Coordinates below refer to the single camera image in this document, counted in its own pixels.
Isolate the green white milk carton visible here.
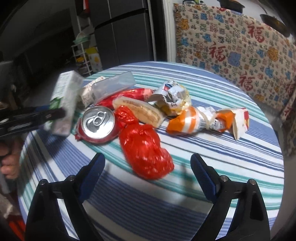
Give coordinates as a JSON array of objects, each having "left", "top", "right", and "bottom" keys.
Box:
[{"left": 45, "top": 70, "right": 84, "bottom": 137}]

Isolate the clear plastic box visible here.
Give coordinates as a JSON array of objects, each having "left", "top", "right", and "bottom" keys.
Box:
[{"left": 91, "top": 72, "right": 136, "bottom": 104}]

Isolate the long red snack wrapper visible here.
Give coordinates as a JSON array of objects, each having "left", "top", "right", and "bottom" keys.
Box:
[{"left": 95, "top": 88, "right": 154, "bottom": 110}]

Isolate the beige bread wrapper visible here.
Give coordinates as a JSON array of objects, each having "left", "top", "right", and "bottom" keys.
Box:
[{"left": 112, "top": 96, "right": 166, "bottom": 128}]

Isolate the orange white wrapper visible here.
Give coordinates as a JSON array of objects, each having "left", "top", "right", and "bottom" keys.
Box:
[{"left": 166, "top": 106, "right": 235, "bottom": 134}]

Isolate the person's left hand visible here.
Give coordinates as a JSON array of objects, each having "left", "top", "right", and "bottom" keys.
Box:
[{"left": 1, "top": 137, "right": 23, "bottom": 180}]

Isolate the white crumpled paper wrapper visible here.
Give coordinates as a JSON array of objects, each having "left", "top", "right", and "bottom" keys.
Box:
[{"left": 77, "top": 76, "right": 106, "bottom": 109}]

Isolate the crushed red soda can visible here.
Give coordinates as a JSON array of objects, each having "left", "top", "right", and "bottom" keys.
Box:
[{"left": 75, "top": 106, "right": 119, "bottom": 145}]

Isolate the yellow cardboard box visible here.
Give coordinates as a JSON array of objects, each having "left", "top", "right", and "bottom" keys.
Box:
[{"left": 85, "top": 47, "right": 102, "bottom": 72}]

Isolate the blue striped tablecloth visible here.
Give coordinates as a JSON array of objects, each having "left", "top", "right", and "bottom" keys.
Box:
[{"left": 17, "top": 61, "right": 285, "bottom": 241}]

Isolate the white orange paper carton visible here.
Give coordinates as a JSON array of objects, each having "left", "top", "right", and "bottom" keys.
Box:
[{"left": 216, "top": 108, "right": 249, "bottom": 141}]

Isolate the red plastic bag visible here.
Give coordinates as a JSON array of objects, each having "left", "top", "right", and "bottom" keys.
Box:
[{"left": 114, "top": 106, "right": 175, "bottom": 180}]

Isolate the dark grey refrigerator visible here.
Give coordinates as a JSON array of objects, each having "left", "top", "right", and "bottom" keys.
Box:
[{"left": 89, "top": 0, "right": 154, "bottom": 69}]

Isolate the crumpled white foil wrapper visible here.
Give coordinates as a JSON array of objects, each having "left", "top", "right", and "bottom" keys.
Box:
[{"left": 146, "top": 80, "right": 192, "bottom": 116}]

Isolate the patterned floral cloth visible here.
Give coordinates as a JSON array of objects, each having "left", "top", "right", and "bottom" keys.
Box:
[{"left": 174, "top": 4, "right": 295, "bottom": 156}]

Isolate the black wok with lid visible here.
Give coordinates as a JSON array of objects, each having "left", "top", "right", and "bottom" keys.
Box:
[{"left": 256, "top": 1, "right": 290, "bottom": 38}]

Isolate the black pot with red lid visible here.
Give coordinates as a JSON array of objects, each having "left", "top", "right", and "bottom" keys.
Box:
[{"left": 218, "top": 0, "right": 245, "bottom": 13}]

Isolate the white wire rack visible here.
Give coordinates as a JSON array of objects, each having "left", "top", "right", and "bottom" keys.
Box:
[{"left": 71, "top": 32, "right": 92, "bottom": 76}]

